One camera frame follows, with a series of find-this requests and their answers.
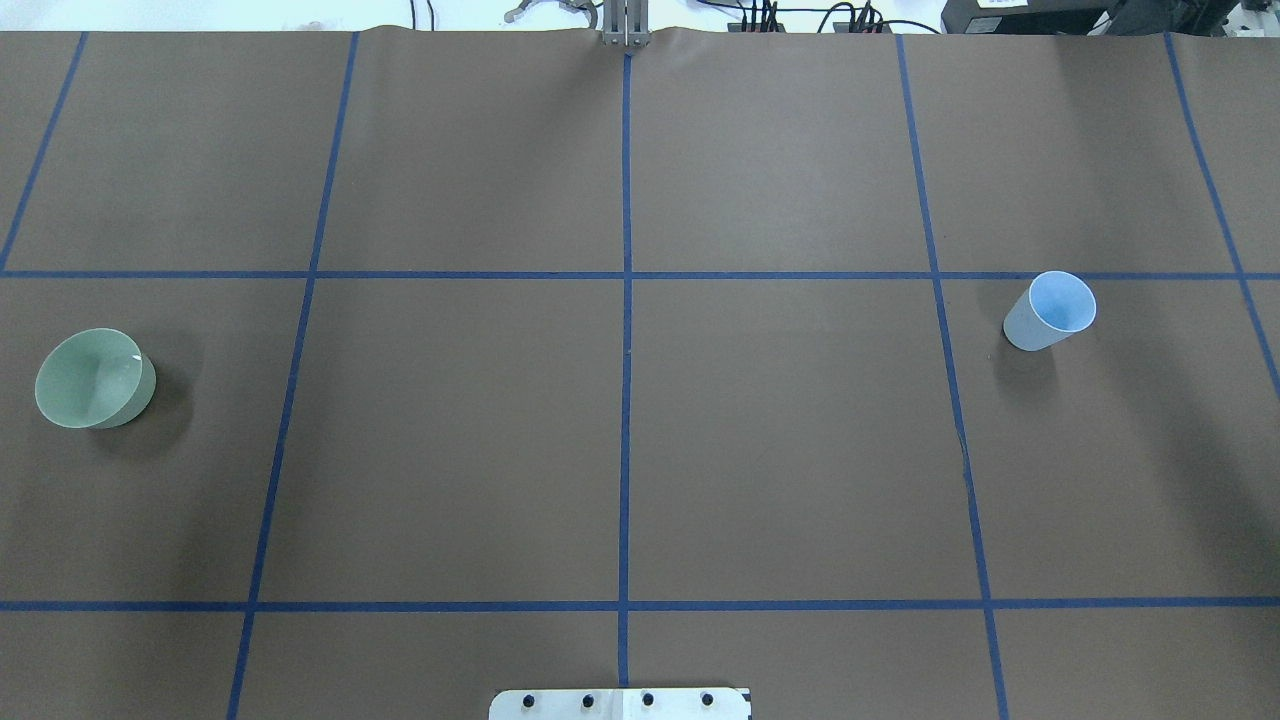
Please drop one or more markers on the green ceramic bowl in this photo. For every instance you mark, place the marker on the green ceramic bowl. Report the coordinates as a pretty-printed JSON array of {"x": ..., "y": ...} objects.
[{"x": 96, "y": 379}]

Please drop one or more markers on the silver aluminium frame post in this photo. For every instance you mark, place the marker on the silver aluminium frame post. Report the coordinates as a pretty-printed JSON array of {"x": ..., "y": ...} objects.
[{"x": 625, "y": 23}]

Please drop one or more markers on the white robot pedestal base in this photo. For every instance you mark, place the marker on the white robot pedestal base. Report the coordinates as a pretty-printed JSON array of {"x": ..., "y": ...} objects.
[{"x": 623, "y": 703}]

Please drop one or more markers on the light blue plastic cup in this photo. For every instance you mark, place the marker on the light blue plastic cup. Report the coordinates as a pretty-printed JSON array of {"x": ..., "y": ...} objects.
[{"x": 1055, "y": 306}]

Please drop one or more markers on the black electronic box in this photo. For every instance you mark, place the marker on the black electronic box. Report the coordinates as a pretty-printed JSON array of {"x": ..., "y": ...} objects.
[{"x": 1022, "y": 17}]

